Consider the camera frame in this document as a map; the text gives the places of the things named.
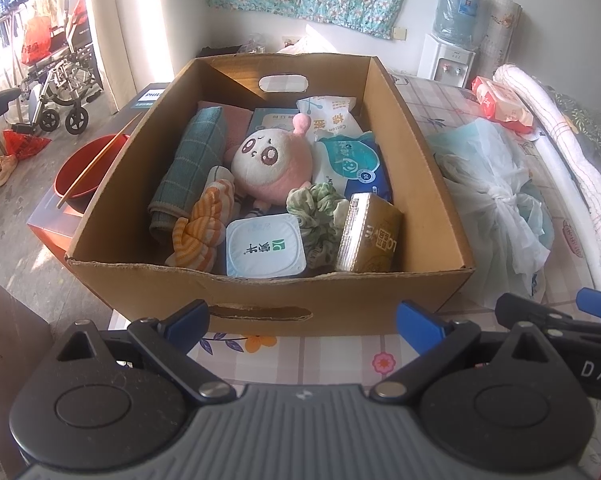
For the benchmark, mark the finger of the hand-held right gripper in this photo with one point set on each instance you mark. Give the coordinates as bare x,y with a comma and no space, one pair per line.
515,307
597,305

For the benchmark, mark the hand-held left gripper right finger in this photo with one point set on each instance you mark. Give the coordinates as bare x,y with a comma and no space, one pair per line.
420,322

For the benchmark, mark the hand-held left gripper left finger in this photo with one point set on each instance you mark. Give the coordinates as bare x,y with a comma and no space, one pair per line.
190,317

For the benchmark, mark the cardboard box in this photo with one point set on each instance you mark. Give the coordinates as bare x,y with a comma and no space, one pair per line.
380,300

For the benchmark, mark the teal checked towel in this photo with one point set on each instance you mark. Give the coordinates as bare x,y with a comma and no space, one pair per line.
185,175

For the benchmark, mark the green scrunchie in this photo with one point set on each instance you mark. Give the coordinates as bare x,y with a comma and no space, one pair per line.
315,205

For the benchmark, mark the white and blue wipes pack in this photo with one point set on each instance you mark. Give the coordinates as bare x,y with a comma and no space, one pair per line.
350,160

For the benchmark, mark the pink plush toy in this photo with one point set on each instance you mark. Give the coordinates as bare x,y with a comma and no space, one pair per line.
273,160

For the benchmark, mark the pink knit cloth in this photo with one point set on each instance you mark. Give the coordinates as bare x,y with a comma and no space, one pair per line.
238,130

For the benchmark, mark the orange striped cloth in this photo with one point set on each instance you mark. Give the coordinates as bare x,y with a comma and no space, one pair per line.
205,220

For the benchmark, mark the gold tissue pack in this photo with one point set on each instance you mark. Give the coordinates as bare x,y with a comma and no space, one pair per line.
370,235

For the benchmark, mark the white yogurt cup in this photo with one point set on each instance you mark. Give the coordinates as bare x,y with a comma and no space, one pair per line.
265,247

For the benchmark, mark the white plastic bag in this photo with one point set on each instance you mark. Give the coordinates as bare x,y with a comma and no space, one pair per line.
485,185

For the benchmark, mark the green leaf print pillow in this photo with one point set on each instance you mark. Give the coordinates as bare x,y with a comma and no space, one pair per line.
600,130

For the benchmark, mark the pair of wooden chopsticks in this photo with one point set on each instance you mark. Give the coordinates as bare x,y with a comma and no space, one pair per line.
95,165

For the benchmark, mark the red bowl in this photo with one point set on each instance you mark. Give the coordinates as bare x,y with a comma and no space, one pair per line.
80,175

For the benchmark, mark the white stitched quilt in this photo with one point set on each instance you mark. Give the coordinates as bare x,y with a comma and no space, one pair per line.
570,125

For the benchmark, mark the brown wooden panel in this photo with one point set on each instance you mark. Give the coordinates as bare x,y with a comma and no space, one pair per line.
5,335

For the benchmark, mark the pink wet wipes pack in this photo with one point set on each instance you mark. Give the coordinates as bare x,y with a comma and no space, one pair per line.
500,102

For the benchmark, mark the blue carton box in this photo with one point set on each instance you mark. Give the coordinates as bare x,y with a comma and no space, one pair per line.
270,122

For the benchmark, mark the red plastic bag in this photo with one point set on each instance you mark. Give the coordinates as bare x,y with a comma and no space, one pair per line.
25,145

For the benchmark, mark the white water dispenser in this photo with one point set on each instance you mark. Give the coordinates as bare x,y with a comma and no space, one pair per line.
440,60

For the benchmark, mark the wheelchair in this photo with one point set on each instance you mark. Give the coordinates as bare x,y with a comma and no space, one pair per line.
60,85

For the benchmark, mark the rolled floral vinyl sheet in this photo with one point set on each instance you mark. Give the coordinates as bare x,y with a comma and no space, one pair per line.
500,30

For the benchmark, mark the crumpled clear plastic wrap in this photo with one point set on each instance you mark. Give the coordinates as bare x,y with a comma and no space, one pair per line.
253,45

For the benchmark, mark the black chair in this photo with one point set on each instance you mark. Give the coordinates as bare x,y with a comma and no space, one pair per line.
0,102

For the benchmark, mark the blue water jug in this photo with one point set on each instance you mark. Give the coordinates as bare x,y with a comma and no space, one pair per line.
455,15

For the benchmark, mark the beige wall socket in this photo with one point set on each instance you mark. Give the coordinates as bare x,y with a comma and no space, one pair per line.
400,34

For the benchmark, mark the white wall socket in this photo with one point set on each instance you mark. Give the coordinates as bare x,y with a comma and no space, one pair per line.
289,40

